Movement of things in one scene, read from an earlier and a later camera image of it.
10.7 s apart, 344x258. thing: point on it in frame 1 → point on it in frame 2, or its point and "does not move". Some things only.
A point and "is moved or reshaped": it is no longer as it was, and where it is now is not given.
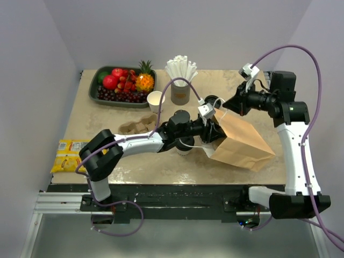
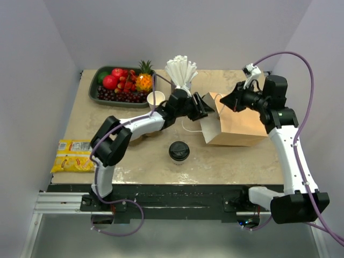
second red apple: (109, 82) does not move
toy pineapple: (145, 79) does not move
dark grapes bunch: (132, 97) does not move
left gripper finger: (216, 133) → (203, 107)
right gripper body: (253, 99) does not move
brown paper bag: (241, 147) is moved or reshaped
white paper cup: (183, 152) → (179, 162)
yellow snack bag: (67, 157) does not move
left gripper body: (203, 133) → (191, 109)
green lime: (101, 76) does not move
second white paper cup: (153, 98) does not move
